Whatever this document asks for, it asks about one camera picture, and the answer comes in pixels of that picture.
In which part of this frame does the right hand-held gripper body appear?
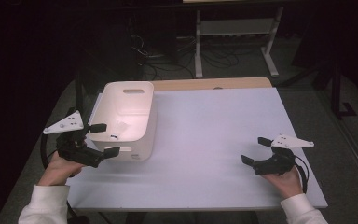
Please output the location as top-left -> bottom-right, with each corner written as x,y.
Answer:
252,133 -> 315,176

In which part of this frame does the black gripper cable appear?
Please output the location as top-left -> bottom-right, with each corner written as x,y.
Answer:
293,154 -> 310,194
39,133 -> 59,171

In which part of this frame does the person's left hand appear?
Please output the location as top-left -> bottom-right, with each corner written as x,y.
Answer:
37,150 -> 87,188

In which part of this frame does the person's right hand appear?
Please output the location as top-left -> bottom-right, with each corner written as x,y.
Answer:
260,167 -> 304,200

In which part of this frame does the black metal stand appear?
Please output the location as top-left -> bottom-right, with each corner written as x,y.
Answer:
329,60 -> 358,120
64,65 -> 86,123

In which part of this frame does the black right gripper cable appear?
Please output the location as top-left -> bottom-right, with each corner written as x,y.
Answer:
293,154 -> 310,194

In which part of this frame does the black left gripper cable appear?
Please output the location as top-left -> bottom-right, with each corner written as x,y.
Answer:
39,133 -> 59,171

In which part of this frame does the white metal desk frame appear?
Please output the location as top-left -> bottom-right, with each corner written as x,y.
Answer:
182,0 -> 293,79

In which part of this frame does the tangle of black floor cables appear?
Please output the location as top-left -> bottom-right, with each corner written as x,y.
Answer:
130,33 -> 241,80

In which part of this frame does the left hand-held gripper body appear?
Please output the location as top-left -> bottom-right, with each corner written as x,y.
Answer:
42,110 -> 107,169

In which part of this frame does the white plastic storage bin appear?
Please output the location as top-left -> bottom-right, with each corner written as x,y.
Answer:
87,80 -> 158,162

